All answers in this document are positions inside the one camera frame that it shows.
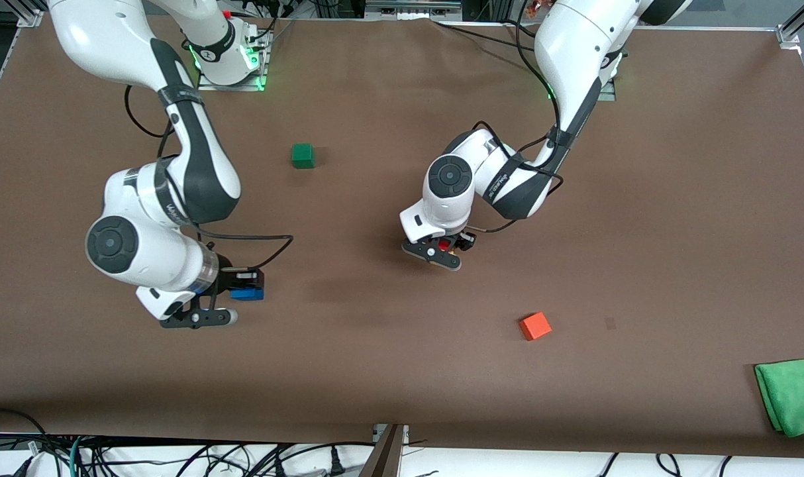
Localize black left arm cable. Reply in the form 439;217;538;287
468;0;568;234

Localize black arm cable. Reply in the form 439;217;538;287
468;0;568;234
124;85;294;272

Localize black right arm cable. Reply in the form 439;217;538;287
124;85;294;272

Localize aluminium table frame profile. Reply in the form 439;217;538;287
358;424;411;477

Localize grey rack device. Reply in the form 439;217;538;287
366;0;462;21

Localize green folded cloth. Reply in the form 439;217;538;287
754;358;804;438

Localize orange wooden block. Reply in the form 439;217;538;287
519;311;553;342

